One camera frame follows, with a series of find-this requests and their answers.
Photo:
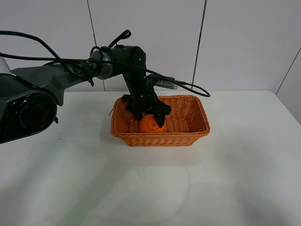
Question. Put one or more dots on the orange wicker basket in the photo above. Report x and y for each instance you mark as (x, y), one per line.
(186, 123)

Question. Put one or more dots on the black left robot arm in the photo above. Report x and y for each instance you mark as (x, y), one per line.
(29, 97)

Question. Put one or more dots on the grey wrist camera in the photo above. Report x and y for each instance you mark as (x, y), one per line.
(157, 81)

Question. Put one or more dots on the orange fruit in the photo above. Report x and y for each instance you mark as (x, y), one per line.
(149, 125)

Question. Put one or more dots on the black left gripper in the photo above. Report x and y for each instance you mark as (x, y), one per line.
(142, 98)

